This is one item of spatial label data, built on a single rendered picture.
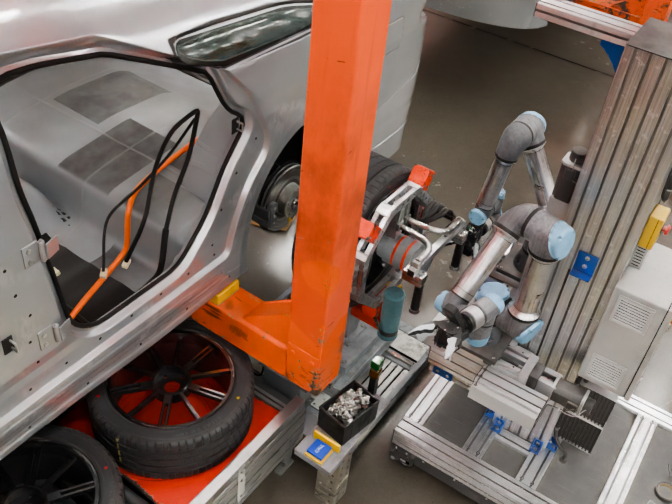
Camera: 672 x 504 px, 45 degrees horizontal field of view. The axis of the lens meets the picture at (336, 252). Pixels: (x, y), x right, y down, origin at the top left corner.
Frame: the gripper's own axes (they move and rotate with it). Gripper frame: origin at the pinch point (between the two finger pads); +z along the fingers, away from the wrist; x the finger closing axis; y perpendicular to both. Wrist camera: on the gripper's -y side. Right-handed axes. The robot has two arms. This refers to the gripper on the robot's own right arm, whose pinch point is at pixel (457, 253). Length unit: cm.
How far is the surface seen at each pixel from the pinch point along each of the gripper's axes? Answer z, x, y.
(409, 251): 21.0, -12.8, 7.7
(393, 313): 32.6, -9.2, -17.0
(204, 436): 119, -36, -33
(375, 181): 23, -32, 34
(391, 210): 27.7, -20.8, 29.0
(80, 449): 152, -67, -33
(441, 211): 4.5, -9.7, 20.6
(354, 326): 16, -35, -56
